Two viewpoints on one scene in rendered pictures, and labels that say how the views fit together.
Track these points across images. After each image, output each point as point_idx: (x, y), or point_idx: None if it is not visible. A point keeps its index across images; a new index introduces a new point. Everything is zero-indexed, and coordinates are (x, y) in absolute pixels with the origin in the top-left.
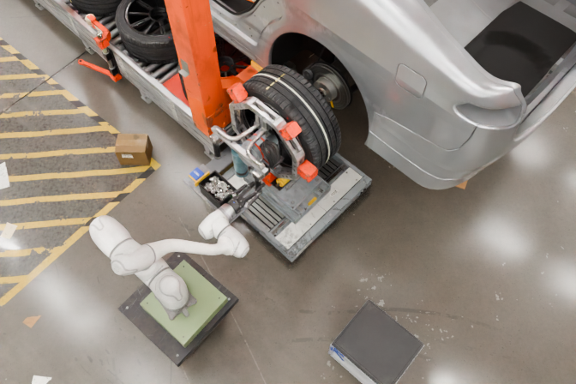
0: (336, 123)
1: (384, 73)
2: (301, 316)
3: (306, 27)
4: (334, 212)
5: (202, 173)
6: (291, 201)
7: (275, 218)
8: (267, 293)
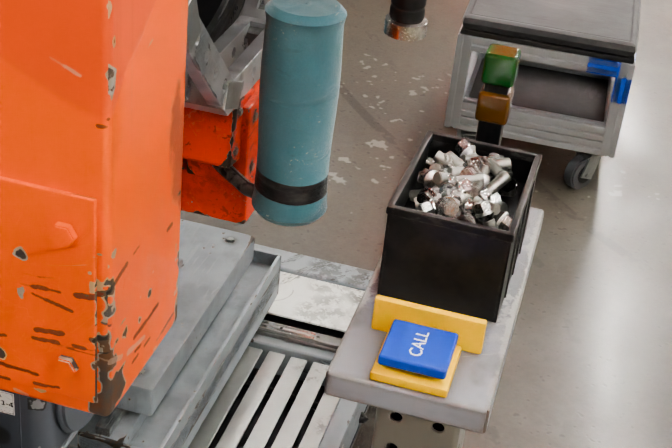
0: None
1: None
2: (553, 260)
3: None
4: None
5: (401, 323)
6: (226, 245)
7: (276, 367)
8: (557, 342)
